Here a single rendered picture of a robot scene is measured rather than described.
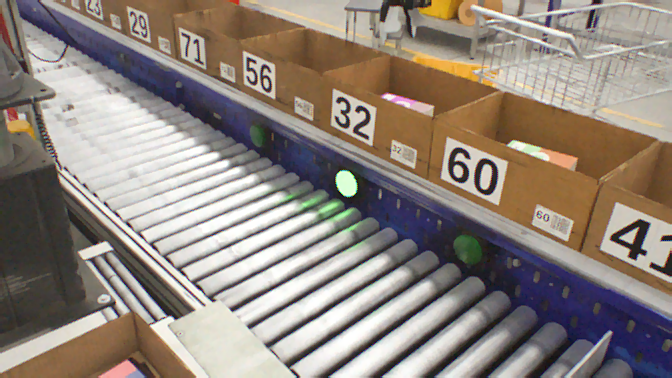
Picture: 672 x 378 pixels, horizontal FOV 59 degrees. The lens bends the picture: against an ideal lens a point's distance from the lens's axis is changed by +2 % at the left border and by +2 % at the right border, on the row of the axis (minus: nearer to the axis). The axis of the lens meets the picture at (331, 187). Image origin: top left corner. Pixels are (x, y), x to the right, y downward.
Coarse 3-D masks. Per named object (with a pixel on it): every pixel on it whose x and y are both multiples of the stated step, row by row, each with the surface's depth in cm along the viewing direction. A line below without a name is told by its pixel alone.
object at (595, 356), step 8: (608, 336) 110; (600, 344) 108; (592, 352) 106; (600, 352) 110; (584, 360) 104; (592, 360) 108; (600, 360) 113; (576, 368) 102; (584, 368) 106; (592, 368) 111; (568, 376) 101; (576, 376) 104; (584, 376) 108
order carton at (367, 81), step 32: (384, 64) 176; (416, 64) 171; (352, 96) 153; (416, 96) 175; (448, 96) 166; (480, 96) 158; (320, 128) 167; (384, 128) 148; (416, 128) 140; (384, 160) 152; (416, 160) 144
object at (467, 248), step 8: (456, 240) 132; (464, 240) 130; (472, 240) 129; (456, 248) 133; (464, 248) 131; (472, 248) 129; (480, 248) 129; (464, 256) 132; (472, 256) 130; (480, 256) 129
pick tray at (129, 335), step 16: (112, 320) 103; (128, 320) 105; (144, 320) 103; (80, 336) 100; (96, 336) 102; (112, 336) 104; (128, 336) 107; (144, 336) 105; (48, 352) 96; (64, 352) 99; (80, 352) 101; (96, 352) 103; (112, 352) 106; (128, 352) 108; (144, 352) 108; (160, 352) 101; (16, 368) 94; (32, 368) 96; (48, 368) 98; (64, 368) 100; (80, 368) 102; (96, 368) 104; (160, 368) 104; (176, 368) 98
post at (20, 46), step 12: (0, 0) 150; (12, 0) 152; (12, 12) 153; (12, 24) 155; (12, 36) 155; (24, 36) 157; (24, 48) 158; (36, 108) 166; (36, 132) 168; (48, 144) 172
